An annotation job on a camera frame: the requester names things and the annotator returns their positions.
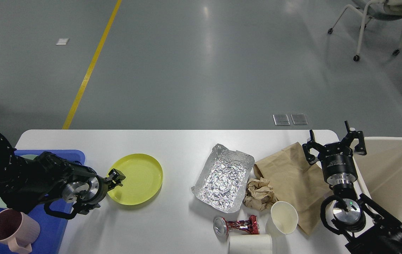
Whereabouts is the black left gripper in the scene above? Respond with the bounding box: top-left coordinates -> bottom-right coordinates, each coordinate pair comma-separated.
61,168 -> 126,205

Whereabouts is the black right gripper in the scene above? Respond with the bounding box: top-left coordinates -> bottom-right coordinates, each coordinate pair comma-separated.
302,121 -> 367,186

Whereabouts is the yellow plastic plate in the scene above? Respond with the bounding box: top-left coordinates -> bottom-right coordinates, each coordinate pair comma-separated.
108,154 -> 163,206

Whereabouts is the pink mug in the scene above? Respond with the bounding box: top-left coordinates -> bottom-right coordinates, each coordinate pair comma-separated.
0,209 -> 41,254

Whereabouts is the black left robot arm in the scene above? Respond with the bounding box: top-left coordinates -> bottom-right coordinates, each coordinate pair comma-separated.
0,133 -> 126,220

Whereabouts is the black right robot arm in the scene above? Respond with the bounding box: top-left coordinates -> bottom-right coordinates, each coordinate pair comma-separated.
302,121 -> 402,254

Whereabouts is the right metal floor plate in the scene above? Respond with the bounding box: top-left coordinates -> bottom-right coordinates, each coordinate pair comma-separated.
290,114 -> 309,125

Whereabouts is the metal floor plate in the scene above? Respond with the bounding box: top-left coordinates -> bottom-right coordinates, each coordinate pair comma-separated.
273,114 -> 291,126
290,114 -> 309,125

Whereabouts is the brown paper bag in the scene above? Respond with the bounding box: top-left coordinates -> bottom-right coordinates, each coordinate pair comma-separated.
253,143 -> 332,235

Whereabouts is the left metal floor plate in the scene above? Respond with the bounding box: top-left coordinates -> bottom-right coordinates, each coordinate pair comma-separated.
273,114 -> 291,126

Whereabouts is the beige plastic bin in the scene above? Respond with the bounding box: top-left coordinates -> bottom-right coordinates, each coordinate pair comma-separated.
354,137 -> 402,222

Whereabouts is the upright white paper cup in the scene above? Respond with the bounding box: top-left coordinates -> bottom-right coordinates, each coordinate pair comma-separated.
266,201 -> 298,237

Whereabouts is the crumpled brown paper ball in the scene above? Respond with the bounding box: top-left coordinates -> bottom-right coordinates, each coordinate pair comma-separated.
243,177 -> 278,212

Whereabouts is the aluminium foil tray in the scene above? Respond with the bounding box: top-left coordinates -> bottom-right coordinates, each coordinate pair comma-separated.
191,144 -> 255,213

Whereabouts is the crushed red soda can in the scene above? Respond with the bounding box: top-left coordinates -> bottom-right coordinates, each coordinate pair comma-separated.
213,215 -> 260,237

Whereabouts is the lying white paper cup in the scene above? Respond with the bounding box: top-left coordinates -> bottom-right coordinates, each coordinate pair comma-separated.
228,234 -> 273,254

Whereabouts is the white framed office chair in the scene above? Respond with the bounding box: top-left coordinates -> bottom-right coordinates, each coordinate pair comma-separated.
327,0 -> 402,62

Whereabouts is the white floor marker tag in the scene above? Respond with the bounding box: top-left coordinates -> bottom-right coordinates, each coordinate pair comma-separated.
55,38 -> 70,46

